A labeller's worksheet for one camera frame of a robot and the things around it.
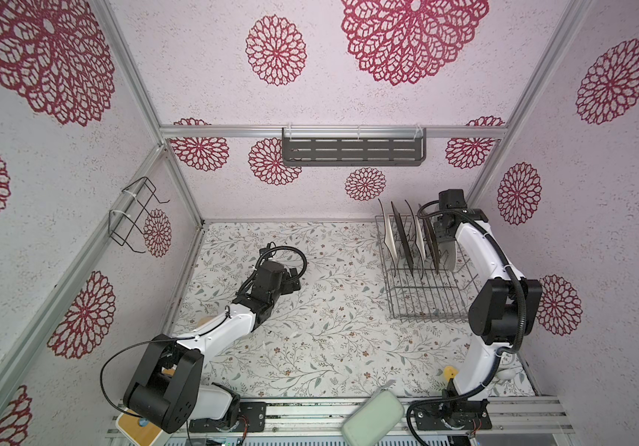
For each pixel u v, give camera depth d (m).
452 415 0.67
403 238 0.88
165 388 0.42
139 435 0.66
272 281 0.66
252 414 0.74
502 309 0.50
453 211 0.66
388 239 0.90
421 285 0.97
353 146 0.97
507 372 0.78
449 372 0.80
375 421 0.70
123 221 0.74
